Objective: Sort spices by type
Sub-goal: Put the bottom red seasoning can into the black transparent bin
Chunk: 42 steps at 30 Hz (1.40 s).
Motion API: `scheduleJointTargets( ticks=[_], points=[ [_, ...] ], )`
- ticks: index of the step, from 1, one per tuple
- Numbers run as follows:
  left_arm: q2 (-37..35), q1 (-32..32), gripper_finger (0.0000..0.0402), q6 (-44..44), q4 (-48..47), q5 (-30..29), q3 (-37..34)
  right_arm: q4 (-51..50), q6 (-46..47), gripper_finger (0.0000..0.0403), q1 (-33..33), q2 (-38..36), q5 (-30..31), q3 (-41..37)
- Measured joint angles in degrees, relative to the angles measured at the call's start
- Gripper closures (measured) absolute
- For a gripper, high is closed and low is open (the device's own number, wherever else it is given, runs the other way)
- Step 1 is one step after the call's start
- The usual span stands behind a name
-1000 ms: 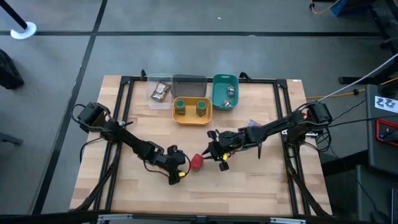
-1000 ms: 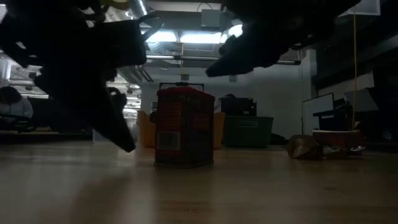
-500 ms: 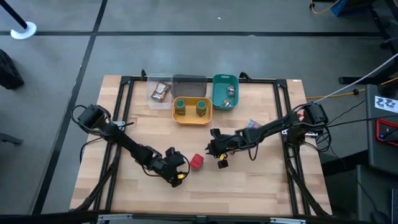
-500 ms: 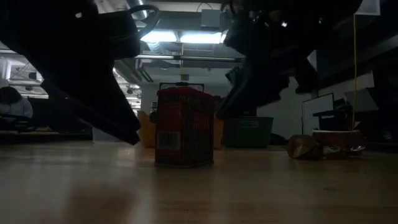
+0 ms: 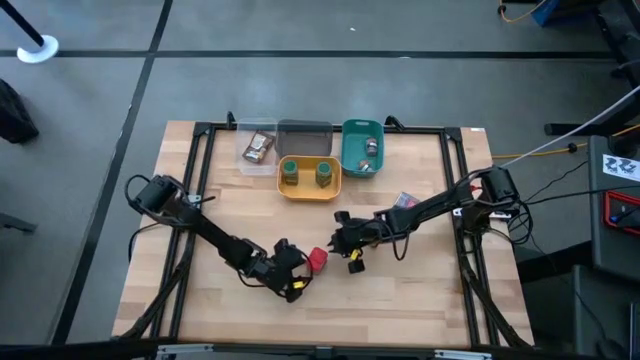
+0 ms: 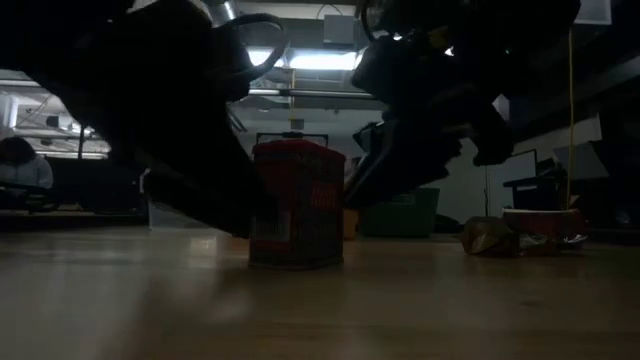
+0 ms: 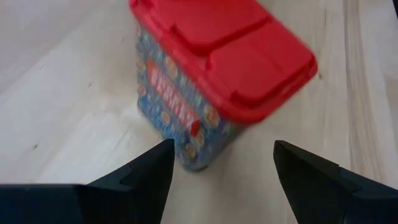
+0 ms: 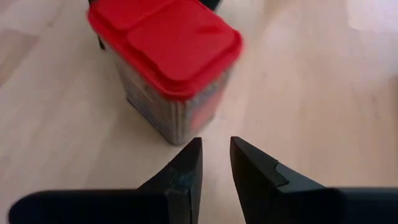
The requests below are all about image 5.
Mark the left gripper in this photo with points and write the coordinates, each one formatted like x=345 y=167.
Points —
x=282 y=270

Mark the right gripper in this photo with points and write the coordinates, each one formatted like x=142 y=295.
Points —
x=360 y=235

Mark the red spice tin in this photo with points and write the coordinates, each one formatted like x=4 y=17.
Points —
x=318 y=260

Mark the green-lidded spice jar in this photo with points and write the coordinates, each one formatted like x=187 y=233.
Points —
x=324 y=174
x=290 y=172

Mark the pink candy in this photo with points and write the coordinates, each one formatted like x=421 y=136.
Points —
x=406 y=200

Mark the small brown spice jar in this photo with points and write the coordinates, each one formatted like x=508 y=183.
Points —
x=371 y=146
x=365 y=165

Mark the brown foil spice packet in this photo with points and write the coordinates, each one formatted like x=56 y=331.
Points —
x=255 y=154
x=264 y=140

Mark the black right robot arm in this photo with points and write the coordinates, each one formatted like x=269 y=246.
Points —
x=435 y=202

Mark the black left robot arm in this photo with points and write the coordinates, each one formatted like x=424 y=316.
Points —
x=215 y=237

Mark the yellow plastic bin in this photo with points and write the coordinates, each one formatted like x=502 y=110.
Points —
x=307 y=192

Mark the green plastic bin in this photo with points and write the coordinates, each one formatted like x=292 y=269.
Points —
x=352 y=150

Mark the dark grey plastic bin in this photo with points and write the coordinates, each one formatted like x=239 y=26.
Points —
x=305 y=140

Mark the clear plastic bin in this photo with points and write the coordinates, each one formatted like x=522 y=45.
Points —
x=242 y=167

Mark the white printed sticker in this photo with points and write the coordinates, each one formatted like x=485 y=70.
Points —
x=620 y=167

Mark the blue box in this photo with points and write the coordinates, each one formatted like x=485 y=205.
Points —
x=545 y=12

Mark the black bag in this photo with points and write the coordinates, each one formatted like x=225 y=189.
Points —
x=15 y=115

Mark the black pole with white base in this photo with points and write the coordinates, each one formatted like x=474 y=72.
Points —
x=37 y=50

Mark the black desk leg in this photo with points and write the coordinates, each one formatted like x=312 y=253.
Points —
x=620 y=35

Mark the black aluminium table frame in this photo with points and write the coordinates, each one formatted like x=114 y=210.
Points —
x=467 y=300

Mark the white frame label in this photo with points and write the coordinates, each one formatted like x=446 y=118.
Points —
x=497 y=215

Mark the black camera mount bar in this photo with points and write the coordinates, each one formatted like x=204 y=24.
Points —
x=75 y=350

